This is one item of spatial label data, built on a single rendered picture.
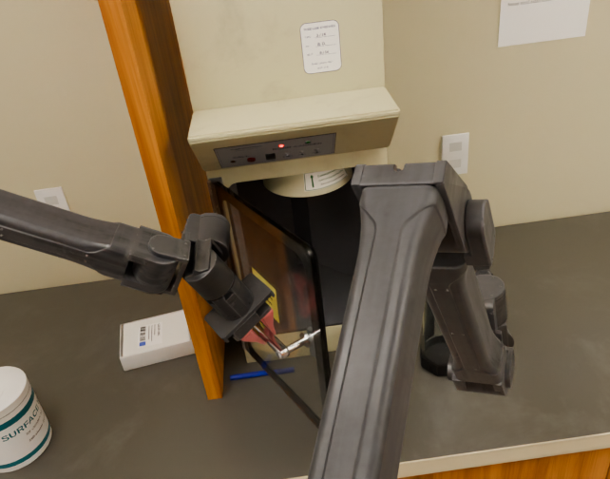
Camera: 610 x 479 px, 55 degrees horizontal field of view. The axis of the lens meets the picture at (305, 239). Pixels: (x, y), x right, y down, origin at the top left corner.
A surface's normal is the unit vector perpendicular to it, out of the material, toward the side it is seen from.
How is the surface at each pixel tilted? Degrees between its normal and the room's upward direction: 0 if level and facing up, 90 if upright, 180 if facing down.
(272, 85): 90
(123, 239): 32
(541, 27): 90
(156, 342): 0
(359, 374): 28
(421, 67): 90
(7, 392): 0
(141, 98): 90
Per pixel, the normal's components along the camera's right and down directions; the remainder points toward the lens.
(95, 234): 0.24, -0.65
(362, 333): -0.37, -0.52
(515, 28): 0.09, 0.53
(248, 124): -0.11, -0.84
